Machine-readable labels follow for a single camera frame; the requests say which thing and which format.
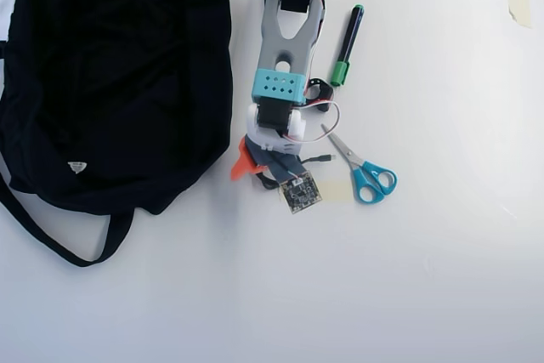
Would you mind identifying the grey-blue gripper body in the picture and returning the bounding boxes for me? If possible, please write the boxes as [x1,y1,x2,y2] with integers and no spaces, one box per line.
[244,140,306,182]

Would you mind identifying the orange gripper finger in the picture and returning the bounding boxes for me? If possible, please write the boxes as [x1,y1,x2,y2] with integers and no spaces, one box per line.
[230,135,265,183]

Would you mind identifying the black USB cable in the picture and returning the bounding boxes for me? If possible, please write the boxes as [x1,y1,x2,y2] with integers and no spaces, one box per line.
[254,153,337,192]

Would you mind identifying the black fabric bag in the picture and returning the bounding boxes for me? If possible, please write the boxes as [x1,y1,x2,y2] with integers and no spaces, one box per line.
[0,0,235,269]

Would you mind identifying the black marker with green cap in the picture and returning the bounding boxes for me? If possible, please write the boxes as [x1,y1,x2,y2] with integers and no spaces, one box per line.
[330,3,366,88]

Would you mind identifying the black camera cable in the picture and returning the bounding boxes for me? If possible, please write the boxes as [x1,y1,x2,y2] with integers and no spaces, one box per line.
[271,154,303,182]

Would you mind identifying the bare camera circuit board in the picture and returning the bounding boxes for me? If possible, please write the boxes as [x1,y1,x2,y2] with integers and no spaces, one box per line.
[277,168,324,215]

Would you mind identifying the white red servo wire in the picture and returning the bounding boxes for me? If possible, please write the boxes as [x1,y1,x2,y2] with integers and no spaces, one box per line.
[295,100,343,145]

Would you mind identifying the black plastic ring clip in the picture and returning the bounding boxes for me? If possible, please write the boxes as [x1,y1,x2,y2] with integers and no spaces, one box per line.
[304,77,336,114]

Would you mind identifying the scissors with blue handles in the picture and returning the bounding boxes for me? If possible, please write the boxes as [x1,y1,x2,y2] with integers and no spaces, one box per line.
[320,123,399,206]

